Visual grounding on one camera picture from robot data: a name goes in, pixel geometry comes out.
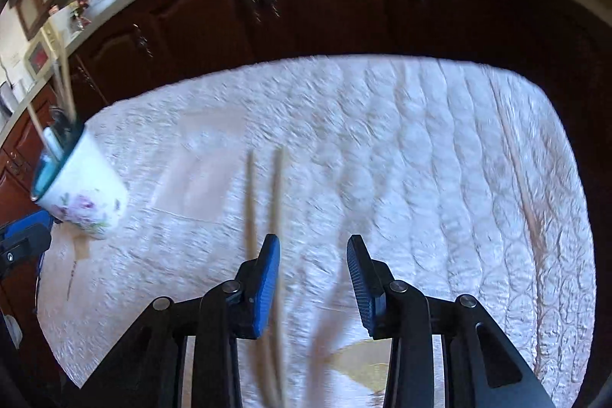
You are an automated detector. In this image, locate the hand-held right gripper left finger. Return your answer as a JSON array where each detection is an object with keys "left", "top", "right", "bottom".
[{"left": 79, "top": 233, "right": 281, "bottom": 408}]

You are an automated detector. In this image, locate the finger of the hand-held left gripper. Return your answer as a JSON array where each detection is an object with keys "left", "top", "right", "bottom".
[
  {"left": 0, "top": 210, "right": 54, "bottom": 241},
  {"left": 0, "top": 224, "right": 52, "bottom": 280}
]

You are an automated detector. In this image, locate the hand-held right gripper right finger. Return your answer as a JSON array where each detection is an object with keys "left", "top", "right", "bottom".
[{"left": 346, "top": 234, "right": 556, "bottom": 408}]

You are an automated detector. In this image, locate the white floral cup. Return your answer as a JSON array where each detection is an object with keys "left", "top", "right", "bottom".
[{"left": 30, "top": 126, "right": 130, "bottom": 241}]

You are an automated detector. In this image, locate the white quilted tablecloth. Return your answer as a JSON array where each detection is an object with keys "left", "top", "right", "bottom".
[{"left": 36, "top": 54, "right": 596, "bottom": 408}]

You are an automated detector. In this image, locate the brown wooden cabinet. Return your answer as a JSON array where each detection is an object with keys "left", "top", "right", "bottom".
[{"left": 0, "top": 0, "right": 612, "bottom": 390}]

